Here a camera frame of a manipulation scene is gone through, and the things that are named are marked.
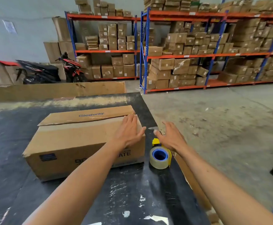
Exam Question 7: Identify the person's left hand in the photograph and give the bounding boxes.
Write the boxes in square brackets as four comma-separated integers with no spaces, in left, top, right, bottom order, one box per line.
[112,114,147,148]

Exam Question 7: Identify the person's right hand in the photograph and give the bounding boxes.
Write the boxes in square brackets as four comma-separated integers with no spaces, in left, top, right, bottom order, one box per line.
[153,121,188,157]

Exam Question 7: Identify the person's left forearm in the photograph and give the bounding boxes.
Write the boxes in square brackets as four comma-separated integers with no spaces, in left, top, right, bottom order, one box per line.
[22,141,130,225]

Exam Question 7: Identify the person's right forearm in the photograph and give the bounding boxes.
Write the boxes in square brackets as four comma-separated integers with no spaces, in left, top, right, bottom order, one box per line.
[176,149,273,225]

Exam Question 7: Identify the yellow tape dispenser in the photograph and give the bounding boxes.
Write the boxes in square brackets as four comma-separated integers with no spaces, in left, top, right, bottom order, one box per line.
[149,138,172,170]

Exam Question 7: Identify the cardboard panel beside table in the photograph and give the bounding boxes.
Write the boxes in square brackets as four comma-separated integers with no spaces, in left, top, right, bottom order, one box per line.
[173,151,220,225]

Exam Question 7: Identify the stack of cardboard boxes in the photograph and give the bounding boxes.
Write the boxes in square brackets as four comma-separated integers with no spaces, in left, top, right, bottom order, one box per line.
[144,0,273,15]
[148,19,273,56]
[75,22,137,51]
[76,53,140,80]
[146,55,273,90]
[74,0,134,17]

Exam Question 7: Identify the large brown cardboard box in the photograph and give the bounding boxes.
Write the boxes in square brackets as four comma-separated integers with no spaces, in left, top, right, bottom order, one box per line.
[22,105,146,182]

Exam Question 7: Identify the blue and orange shelf rack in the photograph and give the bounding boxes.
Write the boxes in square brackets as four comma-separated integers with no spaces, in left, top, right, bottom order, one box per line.
[139,6,273,95]
[64,11,142,81]

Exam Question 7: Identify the long flat cardboard sheet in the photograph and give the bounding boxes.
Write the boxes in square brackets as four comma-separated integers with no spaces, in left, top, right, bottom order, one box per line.
[0,81,127,103]

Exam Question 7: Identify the black and red motorcycle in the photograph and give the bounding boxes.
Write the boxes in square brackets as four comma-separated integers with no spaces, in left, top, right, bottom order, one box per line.
[16,52,88,85]

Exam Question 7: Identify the leaning flattened cardboard sheets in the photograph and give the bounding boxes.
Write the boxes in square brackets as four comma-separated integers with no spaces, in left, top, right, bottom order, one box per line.
[43,17,76,64]

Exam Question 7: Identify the red-topped cardboard cartons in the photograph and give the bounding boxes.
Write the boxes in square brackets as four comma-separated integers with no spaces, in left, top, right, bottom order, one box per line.
[0,59,20,87]

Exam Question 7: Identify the paper notice sheet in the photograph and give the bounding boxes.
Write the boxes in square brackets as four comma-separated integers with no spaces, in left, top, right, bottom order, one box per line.
[2,20,18,34]

